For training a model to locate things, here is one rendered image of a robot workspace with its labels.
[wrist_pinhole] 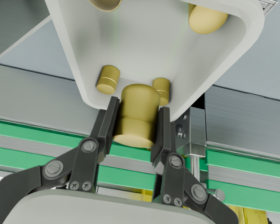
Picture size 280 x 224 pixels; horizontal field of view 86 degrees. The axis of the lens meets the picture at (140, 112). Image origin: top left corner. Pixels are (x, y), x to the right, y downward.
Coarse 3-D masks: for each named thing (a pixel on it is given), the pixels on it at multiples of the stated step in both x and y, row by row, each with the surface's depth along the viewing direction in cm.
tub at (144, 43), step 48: (48, 0) 12; (144, 0) 17; (192, 0) 10; (240, 0) 10; (96, 48) 23; (144, 48) 23; (192, 48) 22; (240, 48) 13; (96, 96) 28; (192, 96) 20
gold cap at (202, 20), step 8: (192, 8) 13; (200, 8) 13; (208, 8) 13; (192, 16) 14; (200, 16) 14; (208, 16) 14; (216, 16) 13; (224, 16) 13; (192, 24) 14; (200, 24) 14; (208, 24) 14; (216, 24) 14; (200, 32) 15; (208, 32) 15
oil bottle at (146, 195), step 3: (144, 189) 33; (144, 192) 33; (147, 192) 32; (150, 192) 32; (141, 195) 35; (144, 195) 32; (147, 195) 32; (150, 195) 32; (141, 198) 35; (144, 198) 32; (147, 198) 31; (150, 198) 31; (147, 201) 31; (150, 201) 31
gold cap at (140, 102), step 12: (132, 84) 12; (144, 84) 12; (120, 96) 13; (132, 96) 12; (144, 96) 12; (156, 96) 12; (120, 108) 12; (132, 108) 11; (144, 108) 11; (156, 108) 12; (120, 120) 11; (132, 120) 11; (144, 120) 11; (156, 120) 12; (120, 132) 10; (132, 132) 10; (144, 132) 10; (132, 144) 12; (144, 144) 12
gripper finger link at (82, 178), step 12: (84, 144) 9; (96, 144) 9; (84, 156) 9; (96, 156) 9; (72, 168) 8; (84, 168) 8; (96, 168) 10; (72, 180) 8; (84, 180) 8; (96, 180) 10
